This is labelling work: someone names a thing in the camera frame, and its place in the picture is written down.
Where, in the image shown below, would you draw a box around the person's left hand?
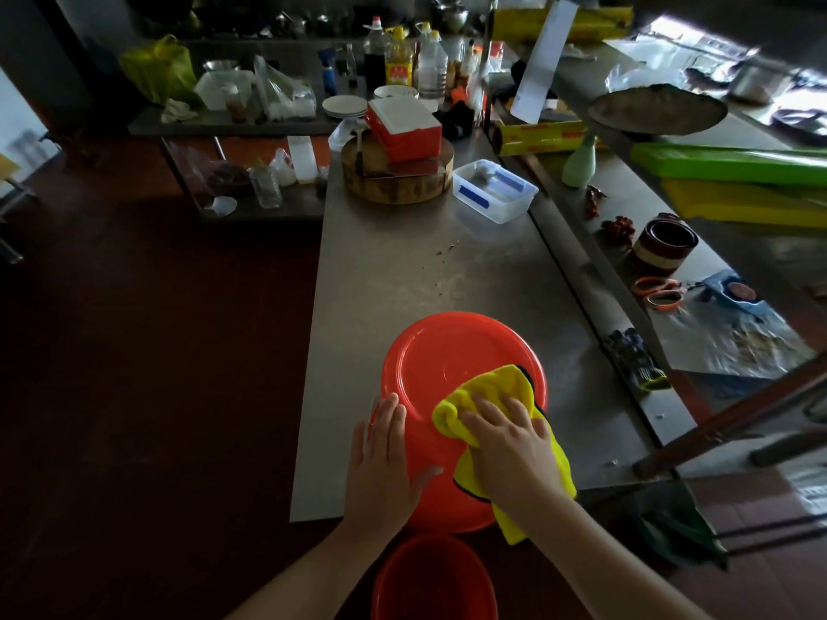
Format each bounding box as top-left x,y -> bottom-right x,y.
342,393 -> 444,543

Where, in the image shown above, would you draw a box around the person's right hand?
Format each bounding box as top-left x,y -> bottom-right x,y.
458,394 -> 567,516

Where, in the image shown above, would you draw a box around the yellow cleaning cloth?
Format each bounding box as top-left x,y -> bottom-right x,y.
432,364 -> 578,547

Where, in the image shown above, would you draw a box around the orange plastic basin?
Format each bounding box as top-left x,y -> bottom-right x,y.
370,311 -> 549,535

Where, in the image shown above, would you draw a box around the person's left forearm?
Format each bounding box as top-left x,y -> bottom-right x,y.
225,521 -> 389,620

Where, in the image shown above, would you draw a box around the person's right forearm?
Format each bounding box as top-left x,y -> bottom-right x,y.
496,490 -> 713,620

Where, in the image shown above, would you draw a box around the red plastic bucket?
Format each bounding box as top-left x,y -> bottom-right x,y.
370,534 -> 500,620

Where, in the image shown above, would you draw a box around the dark scrubber with yellow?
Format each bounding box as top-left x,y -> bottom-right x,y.
603,328 -> 673,395

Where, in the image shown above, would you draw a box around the orange scissors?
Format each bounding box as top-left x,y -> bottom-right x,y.
631,276 -> 690,312

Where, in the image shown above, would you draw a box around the dark green bag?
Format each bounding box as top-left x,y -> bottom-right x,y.
619,483 -> 731,573

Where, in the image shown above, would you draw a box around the crumpled clear plastic sheet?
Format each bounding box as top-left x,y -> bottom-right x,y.
649,302 -> 819,382

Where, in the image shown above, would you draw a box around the brown ceramic jar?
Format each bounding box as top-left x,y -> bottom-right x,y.
631,213 -> 700,276

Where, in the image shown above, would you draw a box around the clear plastic container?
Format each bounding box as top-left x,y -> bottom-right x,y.
452,159 -> 540,225

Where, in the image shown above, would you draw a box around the round wooden chopping block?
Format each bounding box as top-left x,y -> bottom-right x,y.
341,132 -> 456,206

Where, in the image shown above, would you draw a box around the blue plastic holder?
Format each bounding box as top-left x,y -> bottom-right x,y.
700,270 -> 771,318

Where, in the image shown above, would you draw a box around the pale green bottle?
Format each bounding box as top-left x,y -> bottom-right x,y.
561,131 -> 598,189

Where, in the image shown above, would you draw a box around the clear plastic bottle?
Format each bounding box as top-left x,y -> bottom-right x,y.
248,164 -> 284,210

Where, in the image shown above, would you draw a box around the yellow cling wrap box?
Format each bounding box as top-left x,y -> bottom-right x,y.
490,119 -> 590,157

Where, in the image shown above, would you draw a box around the white rectangular container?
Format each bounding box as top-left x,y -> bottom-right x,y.
287,135 -> 319,185

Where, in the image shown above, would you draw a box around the red and white box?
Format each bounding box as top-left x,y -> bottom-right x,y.
365,96 -> 444,164

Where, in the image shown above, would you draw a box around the yellow cutting board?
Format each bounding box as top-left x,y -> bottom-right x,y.
662,178 -> 827,230

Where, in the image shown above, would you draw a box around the stack of white plates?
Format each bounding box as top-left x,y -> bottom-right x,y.
322,94 -> 369,121

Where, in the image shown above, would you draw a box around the green cutting board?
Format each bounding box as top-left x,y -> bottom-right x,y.
631,142 -> 827,188

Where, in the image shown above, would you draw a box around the low metal shelf table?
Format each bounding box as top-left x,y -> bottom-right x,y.
127,103 -> 343,223

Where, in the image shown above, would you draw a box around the clear plastic bag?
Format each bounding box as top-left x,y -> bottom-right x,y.
252,55 -> 318,122

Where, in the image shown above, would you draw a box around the white paper sheet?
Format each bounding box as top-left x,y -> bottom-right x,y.
508,0 -> 580,125

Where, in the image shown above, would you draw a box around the small brown jar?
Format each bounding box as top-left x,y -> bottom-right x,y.
221,83 -> 248,124

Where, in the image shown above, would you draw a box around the blue spray bottle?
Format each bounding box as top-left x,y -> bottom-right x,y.
317,47 -> 341,98

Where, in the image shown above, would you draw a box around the clear liquid bottle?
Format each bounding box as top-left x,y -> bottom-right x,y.
417,29 -> 449,102

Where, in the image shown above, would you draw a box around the yellow oil bottle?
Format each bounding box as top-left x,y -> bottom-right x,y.
386,25 -> 415,88

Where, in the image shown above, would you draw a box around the dark sauce bottle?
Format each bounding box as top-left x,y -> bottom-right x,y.
362,15 -> 389,97

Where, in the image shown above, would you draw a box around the white rag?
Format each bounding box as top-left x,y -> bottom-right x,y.
159,98 -> 199,125

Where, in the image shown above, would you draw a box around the white plastic tub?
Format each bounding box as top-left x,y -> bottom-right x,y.
194,68 -> 257,112

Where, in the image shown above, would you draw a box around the long yellow wrap box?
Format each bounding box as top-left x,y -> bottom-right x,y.
492,5 -> 634,45

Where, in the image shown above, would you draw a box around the yellow plastic bag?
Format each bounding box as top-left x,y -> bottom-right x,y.
119,34 -> 199,108

